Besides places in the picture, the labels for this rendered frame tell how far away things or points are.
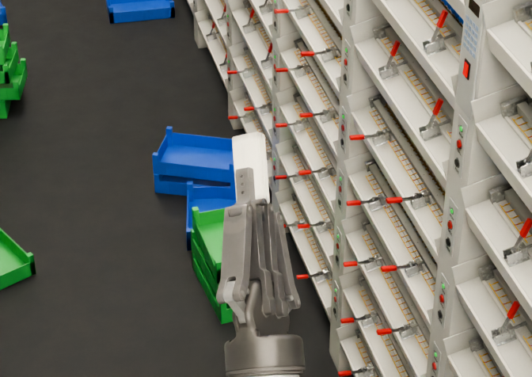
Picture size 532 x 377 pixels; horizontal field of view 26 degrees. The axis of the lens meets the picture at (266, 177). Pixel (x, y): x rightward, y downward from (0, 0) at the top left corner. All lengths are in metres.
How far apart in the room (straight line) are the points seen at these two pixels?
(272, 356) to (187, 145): 3.24
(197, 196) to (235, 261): 3.07
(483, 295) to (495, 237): 0.19
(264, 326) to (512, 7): 1.10
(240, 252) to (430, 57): 1.34
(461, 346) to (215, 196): 1.81
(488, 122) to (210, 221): 1.74
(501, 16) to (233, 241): 1.08
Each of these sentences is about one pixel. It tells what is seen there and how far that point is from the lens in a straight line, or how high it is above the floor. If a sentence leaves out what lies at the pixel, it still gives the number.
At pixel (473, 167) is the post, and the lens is 2.21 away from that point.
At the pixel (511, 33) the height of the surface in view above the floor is 1.48.
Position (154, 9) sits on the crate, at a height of 0.05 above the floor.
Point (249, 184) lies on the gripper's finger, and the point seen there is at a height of 1.76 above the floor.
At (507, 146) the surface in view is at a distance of 2.09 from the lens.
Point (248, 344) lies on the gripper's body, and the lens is 1.07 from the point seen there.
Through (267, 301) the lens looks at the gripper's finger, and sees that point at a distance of 1.08.
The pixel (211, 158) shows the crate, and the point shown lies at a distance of 4.21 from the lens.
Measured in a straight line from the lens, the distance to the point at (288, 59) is 3.54.
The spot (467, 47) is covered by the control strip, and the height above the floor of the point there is 1.41.
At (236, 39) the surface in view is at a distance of 4.34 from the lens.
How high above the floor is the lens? 2.39
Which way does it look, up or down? 34 degrees down
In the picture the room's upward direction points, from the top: straight up
